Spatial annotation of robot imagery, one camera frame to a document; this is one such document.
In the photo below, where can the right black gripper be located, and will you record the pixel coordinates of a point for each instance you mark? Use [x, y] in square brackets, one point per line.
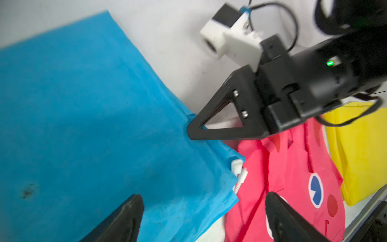
[315, 81]

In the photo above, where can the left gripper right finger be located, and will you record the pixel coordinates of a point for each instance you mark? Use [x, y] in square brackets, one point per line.
[286, 224]

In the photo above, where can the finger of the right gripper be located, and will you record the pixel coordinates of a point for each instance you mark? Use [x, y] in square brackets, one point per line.
[233, 113]

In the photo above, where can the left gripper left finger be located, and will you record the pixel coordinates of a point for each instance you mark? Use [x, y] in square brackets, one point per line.
[123, 225]

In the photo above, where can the pink bunny raincoat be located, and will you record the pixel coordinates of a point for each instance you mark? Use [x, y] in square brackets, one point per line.
[295, 165]

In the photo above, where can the blue raincoat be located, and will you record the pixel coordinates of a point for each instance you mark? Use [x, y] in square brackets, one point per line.
[85, 124]

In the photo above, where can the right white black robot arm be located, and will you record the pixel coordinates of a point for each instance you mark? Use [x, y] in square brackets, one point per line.
[346, 17]

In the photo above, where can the yellow folded raincoat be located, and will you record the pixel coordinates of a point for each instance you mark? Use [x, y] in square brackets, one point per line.
[359, 151]

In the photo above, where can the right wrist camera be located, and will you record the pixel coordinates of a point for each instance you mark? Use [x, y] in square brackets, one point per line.
[227, 34]

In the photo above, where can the aluminium mounting rail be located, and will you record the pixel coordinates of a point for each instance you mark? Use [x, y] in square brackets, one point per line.
[367, 220]

